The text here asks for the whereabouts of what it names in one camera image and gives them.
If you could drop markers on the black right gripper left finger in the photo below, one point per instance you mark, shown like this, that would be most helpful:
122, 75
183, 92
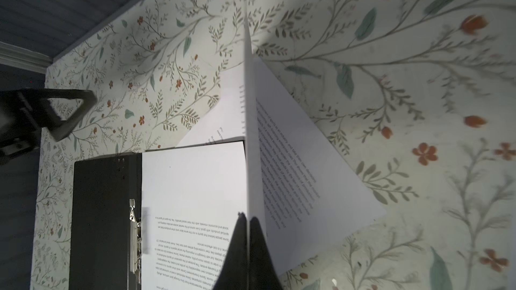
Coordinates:
233, 275

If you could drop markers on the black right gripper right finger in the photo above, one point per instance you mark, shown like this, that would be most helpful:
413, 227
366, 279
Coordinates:
262, 275

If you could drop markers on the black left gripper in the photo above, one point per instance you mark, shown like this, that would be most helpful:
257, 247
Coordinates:
25, 112

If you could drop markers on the white printed sheet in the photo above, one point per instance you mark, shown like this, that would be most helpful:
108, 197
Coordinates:
305, 195
191, 199

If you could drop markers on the orange folder black inside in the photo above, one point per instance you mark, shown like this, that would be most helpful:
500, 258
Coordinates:
106, 191

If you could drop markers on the floral table mat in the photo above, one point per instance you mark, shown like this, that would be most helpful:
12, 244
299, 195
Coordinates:
418, 97

